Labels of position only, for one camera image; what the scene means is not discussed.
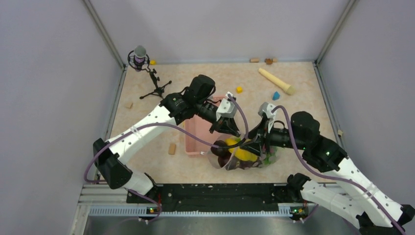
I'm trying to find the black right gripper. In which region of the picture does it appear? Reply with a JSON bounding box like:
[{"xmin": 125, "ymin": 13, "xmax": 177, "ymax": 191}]
[{"xmin": 240, "ymin": 117, "xmax": 307, "ymax": 156}]

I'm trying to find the clear zip top bag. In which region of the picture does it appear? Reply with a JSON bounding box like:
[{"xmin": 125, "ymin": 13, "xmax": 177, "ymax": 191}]
[{"xmin": 205, "ymin": 146, "xmax": 280, "ymax": 170}]

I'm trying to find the dark purple toy fruit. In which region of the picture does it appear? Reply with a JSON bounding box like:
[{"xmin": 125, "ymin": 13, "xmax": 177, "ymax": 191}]
[{"xmin": 210, "ymin": 140, "xmax": 231, "ymax": 159}]

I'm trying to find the pink plastic basket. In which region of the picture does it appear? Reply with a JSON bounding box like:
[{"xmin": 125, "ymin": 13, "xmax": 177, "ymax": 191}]
[{"xmin": 184, "ymin": 115, "xmax": 222, "ymax": 157}]

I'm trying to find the dark maroon toy fruit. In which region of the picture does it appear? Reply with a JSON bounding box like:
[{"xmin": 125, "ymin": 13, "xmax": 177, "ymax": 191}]
[{"xmin": 217, "ymin": 157, "xmax": 231, "ymax": 168}]

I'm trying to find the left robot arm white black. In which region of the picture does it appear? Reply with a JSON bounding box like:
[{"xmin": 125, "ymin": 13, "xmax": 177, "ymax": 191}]
[{"xmin": 92, "ymin": 74, "xmax": 241, "ymax": 202}]

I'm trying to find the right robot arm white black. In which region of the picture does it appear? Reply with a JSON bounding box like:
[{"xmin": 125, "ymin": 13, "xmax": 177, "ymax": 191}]
[{"xmin": 248, "ymin": 110, "xmax": 415, "ymax": 235}]

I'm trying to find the yellow cube block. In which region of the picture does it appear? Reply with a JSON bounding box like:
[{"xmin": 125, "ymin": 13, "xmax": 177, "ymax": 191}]
[{"xmin": 236, "ymin": 86, "xmax": 243, "ymax": 94}]

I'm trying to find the blue toy block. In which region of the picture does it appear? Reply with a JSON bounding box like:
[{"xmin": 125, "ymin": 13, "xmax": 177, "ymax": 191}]
[{"xmin": 272, "ymin": 92, "xmax": 280, "ymax": 101}]

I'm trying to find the tan wooden block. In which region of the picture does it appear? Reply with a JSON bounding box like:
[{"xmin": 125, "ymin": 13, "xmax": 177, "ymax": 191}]
[{"xmin": 168, "ymin": 143, "xmax": 176, "ymax": 155}]

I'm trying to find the cream toy rolling pin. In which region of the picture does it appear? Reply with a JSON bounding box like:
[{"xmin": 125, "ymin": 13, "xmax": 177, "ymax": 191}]
[{"xmin": 258, "ymin": 68, "xmax": 296, "ymax": 95}]

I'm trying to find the black microphone tripod stand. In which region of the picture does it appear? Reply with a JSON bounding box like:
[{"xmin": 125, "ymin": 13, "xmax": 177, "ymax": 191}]
[{"xmin": 139, "ymin": 69, "xmax": 172, "ymax": 99}]

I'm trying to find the light wooden cube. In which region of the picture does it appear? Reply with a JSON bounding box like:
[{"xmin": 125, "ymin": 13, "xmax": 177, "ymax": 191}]
[{"xmin": 124, "ymin": 102, "xmax": 133, "ymax": 109}]

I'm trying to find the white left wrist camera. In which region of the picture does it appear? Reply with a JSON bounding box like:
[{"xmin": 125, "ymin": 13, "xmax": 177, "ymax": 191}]
[{"xmin": 215, "ymin": 92, "xmax": 237, "ymax": 121}]

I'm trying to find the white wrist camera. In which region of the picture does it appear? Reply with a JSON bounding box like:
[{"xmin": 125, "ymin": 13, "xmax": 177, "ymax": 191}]
[
  {"xmin": 258, "ymin": 102, "xmax": 276, "ymax": 119},
  {"xmin": 215, "ymin": 92, "xmax": 237, "ymax": 121}
]

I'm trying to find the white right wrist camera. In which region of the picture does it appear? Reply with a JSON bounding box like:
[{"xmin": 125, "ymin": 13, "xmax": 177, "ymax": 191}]
[{"xmin": 258, "ymin": 102, "xmax": 276, "ymax": 119}]

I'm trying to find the tan cork block at wall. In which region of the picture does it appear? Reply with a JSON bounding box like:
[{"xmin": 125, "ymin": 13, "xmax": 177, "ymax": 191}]
[{"xmin": 250, "ymin": 58, "xmax": 260, "ymax": 63}]

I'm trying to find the brown round block at wall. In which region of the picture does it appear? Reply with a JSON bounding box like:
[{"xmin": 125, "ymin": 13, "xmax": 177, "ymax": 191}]
[{"xmin": 264, "ymin": 58, "xmax": 273, "ymax": 65}]

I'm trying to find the grey microphone with shock mount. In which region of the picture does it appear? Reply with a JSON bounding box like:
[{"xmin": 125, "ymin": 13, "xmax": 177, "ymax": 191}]
[{"xmin": 127, "ymin": 45, "xmax": 150, "ymax": 72}]

